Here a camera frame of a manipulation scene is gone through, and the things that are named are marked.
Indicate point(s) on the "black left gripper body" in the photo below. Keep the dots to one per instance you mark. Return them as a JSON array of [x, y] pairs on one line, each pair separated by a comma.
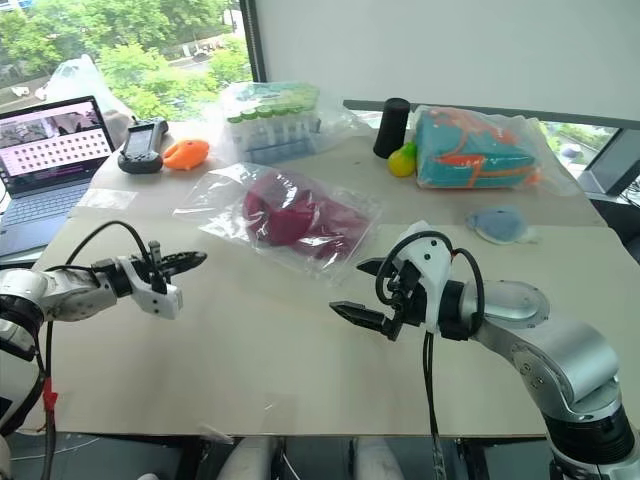
[[157, 280]]

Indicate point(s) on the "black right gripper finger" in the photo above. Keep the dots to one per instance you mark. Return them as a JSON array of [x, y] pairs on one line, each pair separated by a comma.
[[371, 266], [362, 317]]

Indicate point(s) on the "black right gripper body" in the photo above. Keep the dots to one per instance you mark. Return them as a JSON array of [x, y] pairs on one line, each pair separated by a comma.
[[407, 300]]

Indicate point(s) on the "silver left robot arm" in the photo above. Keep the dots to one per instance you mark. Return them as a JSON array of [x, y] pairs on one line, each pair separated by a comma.
[[60, 295]]

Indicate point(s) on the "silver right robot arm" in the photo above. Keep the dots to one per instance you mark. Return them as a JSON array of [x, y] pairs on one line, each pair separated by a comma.
[[560, 350]]

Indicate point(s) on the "clear plastic bag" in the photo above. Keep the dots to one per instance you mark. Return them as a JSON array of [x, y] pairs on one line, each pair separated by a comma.
[[210, 200]]

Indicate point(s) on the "dark red cap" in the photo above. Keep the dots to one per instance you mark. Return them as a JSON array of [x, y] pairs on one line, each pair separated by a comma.
[[290, 220]]

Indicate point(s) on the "small flat clear bag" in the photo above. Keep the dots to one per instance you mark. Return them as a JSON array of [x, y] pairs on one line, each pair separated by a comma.
[[107, 198]]

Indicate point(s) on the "teal orange item in bag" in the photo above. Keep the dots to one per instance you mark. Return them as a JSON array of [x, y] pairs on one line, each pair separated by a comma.
[[555, 160]]

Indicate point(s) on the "white crumpled plastic bag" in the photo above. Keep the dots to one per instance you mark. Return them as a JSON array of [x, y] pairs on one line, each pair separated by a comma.
[[82, 80]]

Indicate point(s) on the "orange fish plush toy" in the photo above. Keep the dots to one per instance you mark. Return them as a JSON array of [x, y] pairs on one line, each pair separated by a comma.
[[187, 154]]

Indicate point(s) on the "yellow green pear toy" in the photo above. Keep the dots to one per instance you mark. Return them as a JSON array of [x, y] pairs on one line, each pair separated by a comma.
[[402, 162]]

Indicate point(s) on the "blue fish plush toy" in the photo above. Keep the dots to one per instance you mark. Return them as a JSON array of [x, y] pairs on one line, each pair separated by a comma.
[[497, 225]]

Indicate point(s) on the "black handheld controller device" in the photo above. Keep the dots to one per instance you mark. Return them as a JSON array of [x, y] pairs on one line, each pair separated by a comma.
[[142, 145]]

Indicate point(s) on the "black cylinder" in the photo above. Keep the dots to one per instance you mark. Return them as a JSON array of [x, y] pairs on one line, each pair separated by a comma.
[[392, 127]]

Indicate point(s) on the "teal orange folded cloth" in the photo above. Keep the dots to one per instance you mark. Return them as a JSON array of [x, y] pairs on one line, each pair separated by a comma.
[[465, 155]]

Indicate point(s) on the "bagged green-capped tube box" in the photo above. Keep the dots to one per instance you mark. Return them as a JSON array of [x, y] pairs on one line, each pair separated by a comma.
[[272, 125]]

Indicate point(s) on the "red tape piece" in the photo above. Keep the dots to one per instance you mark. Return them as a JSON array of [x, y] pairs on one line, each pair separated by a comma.
[[50, 395]]

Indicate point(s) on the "open blue laptop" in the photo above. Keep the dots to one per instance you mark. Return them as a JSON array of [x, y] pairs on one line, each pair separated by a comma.
[[40, 175]]

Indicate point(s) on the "dark monitor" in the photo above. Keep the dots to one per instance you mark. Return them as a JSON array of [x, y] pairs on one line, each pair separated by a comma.
[[612, 170]]

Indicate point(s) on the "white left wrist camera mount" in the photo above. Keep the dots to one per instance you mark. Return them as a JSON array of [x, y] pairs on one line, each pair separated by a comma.
[[150, 295]]

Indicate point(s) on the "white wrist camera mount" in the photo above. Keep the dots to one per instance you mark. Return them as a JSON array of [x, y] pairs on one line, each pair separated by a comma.
[[150, 295], [430, 270]]

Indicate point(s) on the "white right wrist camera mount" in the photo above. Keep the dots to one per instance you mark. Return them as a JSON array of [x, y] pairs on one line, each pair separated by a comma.
[[430, 270]]

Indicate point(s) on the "dark window frame post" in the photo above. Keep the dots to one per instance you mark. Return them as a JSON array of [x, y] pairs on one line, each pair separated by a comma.
[[252, 40]]

